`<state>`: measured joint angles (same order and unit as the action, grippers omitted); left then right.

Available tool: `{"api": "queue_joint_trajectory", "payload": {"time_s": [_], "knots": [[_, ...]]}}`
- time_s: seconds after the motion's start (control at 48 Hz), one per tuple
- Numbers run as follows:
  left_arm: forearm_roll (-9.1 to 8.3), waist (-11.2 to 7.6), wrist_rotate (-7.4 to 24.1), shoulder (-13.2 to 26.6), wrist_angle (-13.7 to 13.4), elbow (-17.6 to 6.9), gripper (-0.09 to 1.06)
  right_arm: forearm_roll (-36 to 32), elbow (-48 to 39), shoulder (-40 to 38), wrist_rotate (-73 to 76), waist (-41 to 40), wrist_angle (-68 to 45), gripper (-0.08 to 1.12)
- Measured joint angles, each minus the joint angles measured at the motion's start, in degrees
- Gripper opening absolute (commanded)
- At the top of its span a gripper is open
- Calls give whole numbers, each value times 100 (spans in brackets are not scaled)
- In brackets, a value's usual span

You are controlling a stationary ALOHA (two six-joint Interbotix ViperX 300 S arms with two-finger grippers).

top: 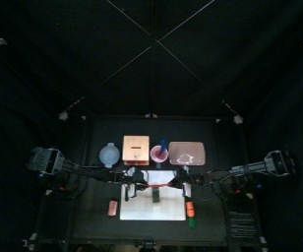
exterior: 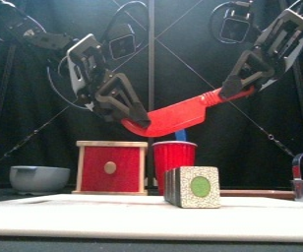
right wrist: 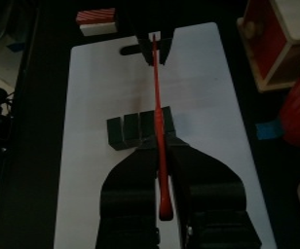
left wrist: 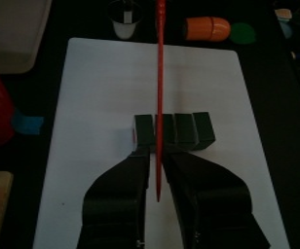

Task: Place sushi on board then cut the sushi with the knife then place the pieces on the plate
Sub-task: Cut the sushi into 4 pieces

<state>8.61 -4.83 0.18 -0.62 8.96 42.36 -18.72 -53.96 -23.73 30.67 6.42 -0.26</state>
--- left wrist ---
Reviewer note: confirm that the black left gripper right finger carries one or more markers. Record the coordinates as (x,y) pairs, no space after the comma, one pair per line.
(213,207)

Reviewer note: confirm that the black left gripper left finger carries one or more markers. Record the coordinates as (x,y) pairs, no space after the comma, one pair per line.
(116,201)

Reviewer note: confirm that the red toy knife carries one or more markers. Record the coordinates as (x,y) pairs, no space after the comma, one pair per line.
(160,81)

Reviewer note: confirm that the dark green sushi piece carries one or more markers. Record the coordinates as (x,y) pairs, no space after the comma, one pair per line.
(185,128)

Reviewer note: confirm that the white cutting board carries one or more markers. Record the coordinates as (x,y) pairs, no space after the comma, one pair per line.
(105,97)

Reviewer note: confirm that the white plate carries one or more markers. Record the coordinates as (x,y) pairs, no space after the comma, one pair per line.
(12,35)

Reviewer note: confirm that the blue tape patch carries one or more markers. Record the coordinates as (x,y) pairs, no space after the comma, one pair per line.
(28,123)

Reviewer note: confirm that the white cup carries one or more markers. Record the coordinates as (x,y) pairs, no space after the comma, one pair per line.
(125,29)

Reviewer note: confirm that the green round toy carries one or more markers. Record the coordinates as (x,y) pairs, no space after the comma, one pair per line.
(243,33)

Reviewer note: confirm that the orange toy cylinder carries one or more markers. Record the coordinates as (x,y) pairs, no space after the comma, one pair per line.
(207,29)

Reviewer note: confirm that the orange and blue toy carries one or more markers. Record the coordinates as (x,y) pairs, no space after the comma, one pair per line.
(284,20)

